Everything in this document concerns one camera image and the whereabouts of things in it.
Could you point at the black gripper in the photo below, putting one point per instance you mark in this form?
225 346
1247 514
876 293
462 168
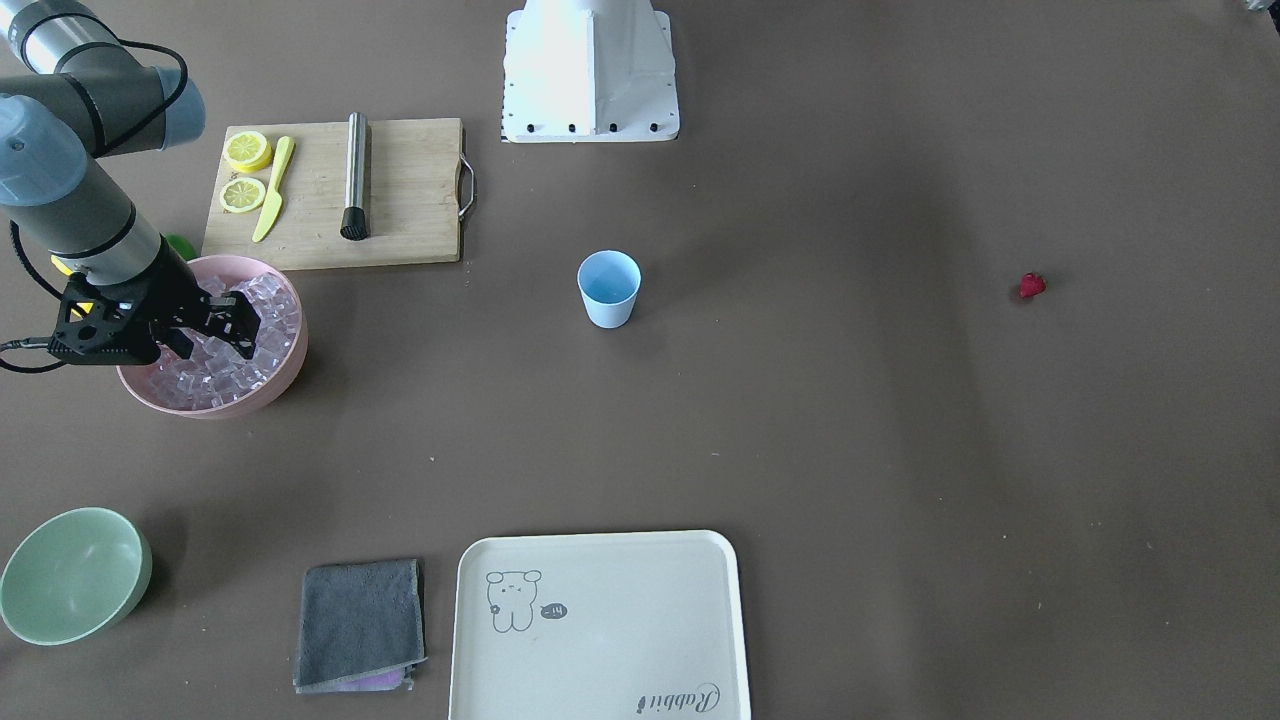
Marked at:
163 296

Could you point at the red strawberry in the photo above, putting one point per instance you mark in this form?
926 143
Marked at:
1031 285

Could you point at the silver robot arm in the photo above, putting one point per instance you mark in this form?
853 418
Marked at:
87 97

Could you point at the pink bowl of ice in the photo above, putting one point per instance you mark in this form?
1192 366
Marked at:
215 382

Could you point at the light blue plastic cup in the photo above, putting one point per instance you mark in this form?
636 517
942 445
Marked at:
608 283

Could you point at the green lime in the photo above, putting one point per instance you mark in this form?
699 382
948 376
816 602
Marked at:
185 249

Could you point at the lemon slice lower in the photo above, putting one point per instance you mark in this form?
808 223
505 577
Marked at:
242 194

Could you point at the lemon slice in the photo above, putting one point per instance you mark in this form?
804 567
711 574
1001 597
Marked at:
248 151
242 194

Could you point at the yellow plastic knife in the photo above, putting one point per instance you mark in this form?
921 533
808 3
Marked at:
273 202

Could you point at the yellow lemon far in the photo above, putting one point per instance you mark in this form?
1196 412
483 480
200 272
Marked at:
64 268

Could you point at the lemon slice upper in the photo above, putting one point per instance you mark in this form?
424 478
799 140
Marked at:
248 151

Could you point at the steel muddler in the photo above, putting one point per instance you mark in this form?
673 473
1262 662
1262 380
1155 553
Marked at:
355 224

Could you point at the bamboo cutting board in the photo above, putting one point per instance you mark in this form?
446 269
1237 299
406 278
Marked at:
414 198

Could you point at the green empty bowl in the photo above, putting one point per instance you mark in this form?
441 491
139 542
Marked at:
74 576

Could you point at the grey folded cloth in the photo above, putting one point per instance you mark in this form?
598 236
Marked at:
360 628

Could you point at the cream rabbit tray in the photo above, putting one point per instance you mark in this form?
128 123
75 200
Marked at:
639 625

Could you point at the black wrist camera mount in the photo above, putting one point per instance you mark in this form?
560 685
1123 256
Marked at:
104 325

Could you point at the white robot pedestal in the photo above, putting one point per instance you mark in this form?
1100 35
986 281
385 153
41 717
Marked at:
589 72

